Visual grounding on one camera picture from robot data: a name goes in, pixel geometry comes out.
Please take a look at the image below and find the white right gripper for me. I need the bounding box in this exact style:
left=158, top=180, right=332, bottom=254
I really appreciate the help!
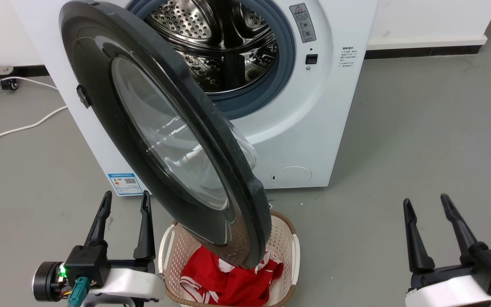
left=402, top=194, right=491, bottom=307

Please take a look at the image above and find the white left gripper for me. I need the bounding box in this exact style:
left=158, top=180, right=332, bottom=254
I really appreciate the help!
left=32, top=190, right=166, bottom=307

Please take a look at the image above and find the dark grey round washer door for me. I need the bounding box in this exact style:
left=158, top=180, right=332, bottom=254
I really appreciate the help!
left=59, top=0, right=272, bottom=270

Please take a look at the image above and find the black door latch hook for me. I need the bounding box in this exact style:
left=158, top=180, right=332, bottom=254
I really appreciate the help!
left=76, top=84, right=93, bottom=109

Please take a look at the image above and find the white front-load washing machine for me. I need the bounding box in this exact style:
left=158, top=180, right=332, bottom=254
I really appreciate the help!
left=10, top=0, right=379, bottom=197

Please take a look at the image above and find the grey rubber door gasket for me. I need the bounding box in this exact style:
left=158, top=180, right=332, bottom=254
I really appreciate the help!
left=126, top=0, right=296, bottom=120

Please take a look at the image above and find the blue energy label sticker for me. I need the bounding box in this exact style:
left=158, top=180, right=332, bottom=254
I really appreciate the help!
left=107, top=172, right=144, bottom=196

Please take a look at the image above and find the red and white garment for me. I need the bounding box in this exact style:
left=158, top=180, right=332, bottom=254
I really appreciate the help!
left=180, top=245, right=284, bottom=307

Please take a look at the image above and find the beige plastic laundry basket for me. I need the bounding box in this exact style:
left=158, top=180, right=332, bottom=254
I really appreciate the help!
left=158, top=210, right=300, bottom=307

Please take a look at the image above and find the round white filter cover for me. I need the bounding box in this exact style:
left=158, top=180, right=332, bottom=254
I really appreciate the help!
left=270, top=166, right=313, bottom=188

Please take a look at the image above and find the black baseboard strip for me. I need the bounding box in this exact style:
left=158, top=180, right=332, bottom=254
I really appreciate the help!
left=13, top=44, right=482, bottom=78

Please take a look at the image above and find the printed text label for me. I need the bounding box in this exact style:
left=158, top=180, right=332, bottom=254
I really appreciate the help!
left=340, top=46, right=358, bottom=69

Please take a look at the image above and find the stainless steel washer drum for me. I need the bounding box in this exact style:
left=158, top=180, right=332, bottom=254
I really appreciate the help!
left=141, top=0, right=279, bottom=94

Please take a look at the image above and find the grey warning sticker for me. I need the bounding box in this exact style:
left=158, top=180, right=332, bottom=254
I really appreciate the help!
left=289, top=3, right=317, bottom=43

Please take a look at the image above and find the teal left camera cable plug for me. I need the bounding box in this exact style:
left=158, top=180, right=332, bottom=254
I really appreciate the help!
left=67, top=276, right=90, bottom=307

